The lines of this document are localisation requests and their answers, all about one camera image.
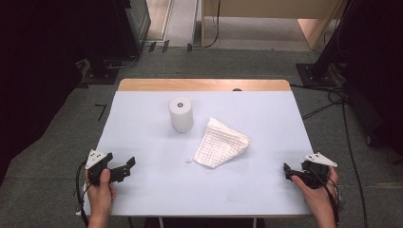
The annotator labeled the grey floor cable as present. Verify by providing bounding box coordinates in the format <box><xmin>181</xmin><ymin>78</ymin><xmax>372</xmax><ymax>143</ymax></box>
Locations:
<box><xmin>104</xmin><ymin>55</ymin><xmax>140</xmax><ymax>70</ymax></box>

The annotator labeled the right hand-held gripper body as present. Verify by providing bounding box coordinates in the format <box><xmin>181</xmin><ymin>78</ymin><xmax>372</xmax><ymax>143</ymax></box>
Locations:
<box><xmin>296</xmin><ymin>152</ymin><xmax>338</xmax><ymax>190</ymax></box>

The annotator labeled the white waffle cloth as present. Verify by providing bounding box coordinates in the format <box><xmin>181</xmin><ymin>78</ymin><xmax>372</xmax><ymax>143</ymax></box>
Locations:
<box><xmin>185</xmin><ymin>117</ymin><xmax>251</xmax><ymax>169</ymax></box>

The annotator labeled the wooden table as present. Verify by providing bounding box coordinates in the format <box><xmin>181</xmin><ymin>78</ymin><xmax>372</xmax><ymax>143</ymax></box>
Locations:
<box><xmin>117</xmin><ymin>78</ymin><xmax>313</xmax><ymax>228</ymax></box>

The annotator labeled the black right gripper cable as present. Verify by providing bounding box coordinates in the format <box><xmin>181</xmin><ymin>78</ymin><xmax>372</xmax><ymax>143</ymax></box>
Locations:
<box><xmin>308</xmin><ymin>165</ymin><xmax>342</xmax><ymax>228</ymax></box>

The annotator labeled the person's right hand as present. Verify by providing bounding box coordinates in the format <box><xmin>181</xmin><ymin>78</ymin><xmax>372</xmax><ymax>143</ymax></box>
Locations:
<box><xmin>290</xmin><ymin>165</ymin><xmax>340</xmax><ymax>220</ymax></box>

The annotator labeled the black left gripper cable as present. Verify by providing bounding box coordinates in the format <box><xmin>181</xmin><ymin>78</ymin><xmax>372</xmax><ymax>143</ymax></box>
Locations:
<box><xmin>75</xmin><ymin>161</ymin><xmax>90</xmax><ymax>228</ymax></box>

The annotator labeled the black floor cable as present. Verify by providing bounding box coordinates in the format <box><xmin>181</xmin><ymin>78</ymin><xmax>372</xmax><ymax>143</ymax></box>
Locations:
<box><xmin>289</xmin><ymin>84</ymin><xmax>369</xmax><ymax>228</ymax></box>

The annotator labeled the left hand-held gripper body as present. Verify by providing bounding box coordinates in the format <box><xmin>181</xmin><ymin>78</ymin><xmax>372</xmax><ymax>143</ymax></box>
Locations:
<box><xmin>85</xmin><ymin>149</ymin><xmax>114</xmax><ymax>187</ymax></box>

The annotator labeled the person's left hand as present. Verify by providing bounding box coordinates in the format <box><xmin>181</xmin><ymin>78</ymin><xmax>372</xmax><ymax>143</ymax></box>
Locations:
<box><xmin>85</xmin><ymin>168</ymin><xmax>117</xmax><ymax>219</ymax></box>

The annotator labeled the dark glass-front cabinet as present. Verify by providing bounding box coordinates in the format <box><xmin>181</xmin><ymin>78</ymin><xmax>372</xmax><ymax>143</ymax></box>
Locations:
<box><xmin>113</xmin><ymin>0</ymin><xmax>152</xmax><ymax>59</ymax></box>

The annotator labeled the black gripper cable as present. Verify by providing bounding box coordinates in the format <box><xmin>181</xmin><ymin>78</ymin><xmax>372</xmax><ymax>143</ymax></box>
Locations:
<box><xmin>308</xmin><ymin>165</ymin><xmax>342</xmax><ymax>228</ymax></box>
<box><xmin>75</xmin><ymin>161</ymin><xmax>90</xmax><ymax>228</ymax></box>

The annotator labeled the dark curtain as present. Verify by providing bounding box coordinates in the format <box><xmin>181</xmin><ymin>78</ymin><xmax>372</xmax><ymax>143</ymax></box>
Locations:
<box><xmin>336</xmin><ymin>0</ymin><xmax>403</xmax><ymax>156</ymax></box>
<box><xmin>0</xmin><ymin>0</ymin><xmax>127</xmax><ymax>186</ymax></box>

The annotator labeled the black stand base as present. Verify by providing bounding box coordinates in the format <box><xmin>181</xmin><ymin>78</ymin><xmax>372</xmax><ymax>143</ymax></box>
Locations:
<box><xmin>83</xmin><ymin>58</ymin><xmax>121</xmax><ymax>86</ymax></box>
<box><xmin>296</xmin><ymin>63</ymin><xmax>338</xmax><ymax>88</ymax></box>

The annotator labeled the black hanging cable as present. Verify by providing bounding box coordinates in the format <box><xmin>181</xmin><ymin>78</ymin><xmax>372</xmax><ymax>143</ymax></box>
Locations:
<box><xmin>186</xmin><ymin>0</ymin><xmax>222</xmax><ymax>53</ymax></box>

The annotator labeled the light wooden desk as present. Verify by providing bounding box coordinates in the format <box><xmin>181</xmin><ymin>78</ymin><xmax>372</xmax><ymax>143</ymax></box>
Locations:
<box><xmin>201</xmin><ymin>0</ymin><xmax>347</xmax><ymax>51</ymax></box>

